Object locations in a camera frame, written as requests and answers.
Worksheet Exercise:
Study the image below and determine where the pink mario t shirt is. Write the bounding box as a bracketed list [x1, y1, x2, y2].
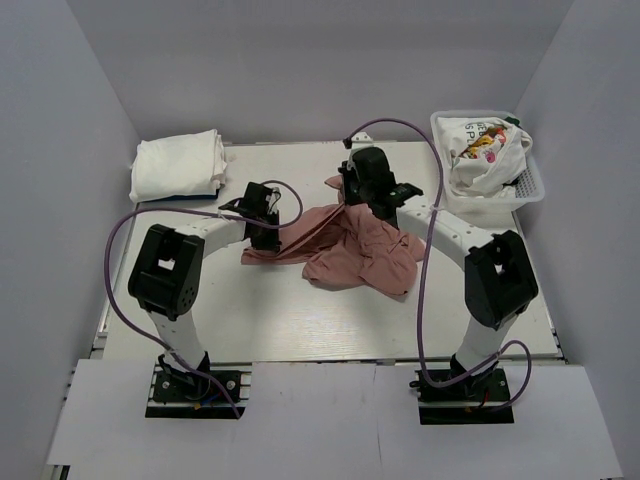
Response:
[241, 195, 425, 298]

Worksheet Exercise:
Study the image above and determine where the white green spongebob t shirt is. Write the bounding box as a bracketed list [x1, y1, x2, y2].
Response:
[435, 117, 533, 198]

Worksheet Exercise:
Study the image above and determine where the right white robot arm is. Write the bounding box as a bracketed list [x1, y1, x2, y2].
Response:
[339, 140, 539, 399]

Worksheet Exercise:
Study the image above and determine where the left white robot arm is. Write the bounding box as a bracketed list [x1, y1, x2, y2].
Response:
[128, 182, 281, 399]

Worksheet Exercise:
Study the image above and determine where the folded white t shirt stack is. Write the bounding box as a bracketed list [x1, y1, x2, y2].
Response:
[129, 129, 227, 203]

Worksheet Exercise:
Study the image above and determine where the folded dark blue t shirt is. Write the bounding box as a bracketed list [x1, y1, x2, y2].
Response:
[141, 189, 220, 203]

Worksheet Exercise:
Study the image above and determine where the white plastic basket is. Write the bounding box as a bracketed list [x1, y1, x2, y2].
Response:
[431, 110, 545, 214]

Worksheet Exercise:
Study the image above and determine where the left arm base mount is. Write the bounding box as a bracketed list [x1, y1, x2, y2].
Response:
[145, 363, 252, 420]

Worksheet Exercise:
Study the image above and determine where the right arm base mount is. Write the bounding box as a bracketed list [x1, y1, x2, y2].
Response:
[409, 368, 514, 426]

